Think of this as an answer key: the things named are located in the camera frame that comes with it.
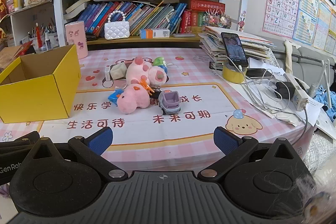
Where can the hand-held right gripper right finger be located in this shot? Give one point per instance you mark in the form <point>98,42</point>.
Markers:
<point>225,140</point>

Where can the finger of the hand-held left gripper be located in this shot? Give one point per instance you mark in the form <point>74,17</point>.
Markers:
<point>15,144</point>

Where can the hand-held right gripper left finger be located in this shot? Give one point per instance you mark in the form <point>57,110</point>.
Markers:
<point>101,138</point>

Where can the yellow cardboard box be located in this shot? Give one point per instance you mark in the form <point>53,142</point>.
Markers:
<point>31,100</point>

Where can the white pink plush toy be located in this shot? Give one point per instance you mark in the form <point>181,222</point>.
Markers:
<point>139,69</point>

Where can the green frog toy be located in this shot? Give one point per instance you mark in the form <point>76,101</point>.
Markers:
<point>158,61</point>

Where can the pink printed table mat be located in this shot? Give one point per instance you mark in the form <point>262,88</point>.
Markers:
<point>183,132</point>

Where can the blue plastic toy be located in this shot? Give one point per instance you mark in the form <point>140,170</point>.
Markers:
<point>114,96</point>

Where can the small white box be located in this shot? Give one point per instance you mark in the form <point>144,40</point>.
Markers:
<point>107,73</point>

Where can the yellow tape roll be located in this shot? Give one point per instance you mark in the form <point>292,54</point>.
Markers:
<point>232,74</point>

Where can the purple toy truck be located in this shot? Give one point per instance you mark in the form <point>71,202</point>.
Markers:
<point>170,102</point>

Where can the beige cube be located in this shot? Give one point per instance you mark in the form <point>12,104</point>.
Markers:
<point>118,71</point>

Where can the orange plastic toy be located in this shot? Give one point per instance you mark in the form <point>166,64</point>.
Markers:
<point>145,83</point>

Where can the black flat device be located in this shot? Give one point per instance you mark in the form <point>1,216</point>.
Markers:
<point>258,72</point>

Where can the black charger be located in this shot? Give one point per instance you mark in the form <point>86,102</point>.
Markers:
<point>284,90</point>

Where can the brown cardboard pieces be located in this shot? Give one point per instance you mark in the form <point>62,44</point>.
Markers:
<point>11,54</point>

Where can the black smartphone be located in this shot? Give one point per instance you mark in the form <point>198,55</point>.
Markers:
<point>235,47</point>

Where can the stack of papers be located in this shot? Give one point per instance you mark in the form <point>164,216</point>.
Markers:
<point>257,48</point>

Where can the pink cylinder container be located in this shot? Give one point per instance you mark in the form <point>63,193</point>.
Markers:
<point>76,39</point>

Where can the cream rolled cloth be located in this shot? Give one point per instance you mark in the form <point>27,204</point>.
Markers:
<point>290,56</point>

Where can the blue cloth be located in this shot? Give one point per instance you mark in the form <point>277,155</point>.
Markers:
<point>324,98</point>

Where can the fluffy grey sleeve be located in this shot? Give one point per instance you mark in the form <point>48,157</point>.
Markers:
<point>315,200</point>

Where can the pen cup with red tassel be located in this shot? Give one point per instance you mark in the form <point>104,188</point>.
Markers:
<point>51,40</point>

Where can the white pearl handbag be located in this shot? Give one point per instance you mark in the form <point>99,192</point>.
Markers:
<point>116,29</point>

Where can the grey flat case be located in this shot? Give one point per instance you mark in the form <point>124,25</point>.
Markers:
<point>183,35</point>

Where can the blue orange carton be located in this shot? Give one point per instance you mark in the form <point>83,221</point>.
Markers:
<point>155,33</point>

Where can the grey sofa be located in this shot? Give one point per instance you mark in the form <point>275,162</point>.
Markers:
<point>309,56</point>

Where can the sequined crown toy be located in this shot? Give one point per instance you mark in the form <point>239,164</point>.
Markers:
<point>218,19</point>

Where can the white side shelf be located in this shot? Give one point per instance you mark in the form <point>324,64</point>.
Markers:
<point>29,15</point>

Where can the row of blue books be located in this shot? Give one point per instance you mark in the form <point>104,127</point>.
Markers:
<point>147,16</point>

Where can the red boxed books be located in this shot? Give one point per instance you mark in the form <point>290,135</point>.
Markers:
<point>204,7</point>

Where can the yellow wall poster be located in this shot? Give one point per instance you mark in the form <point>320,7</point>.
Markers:
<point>323,27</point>

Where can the blue wall poster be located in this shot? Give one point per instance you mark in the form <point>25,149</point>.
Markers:
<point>305,14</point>

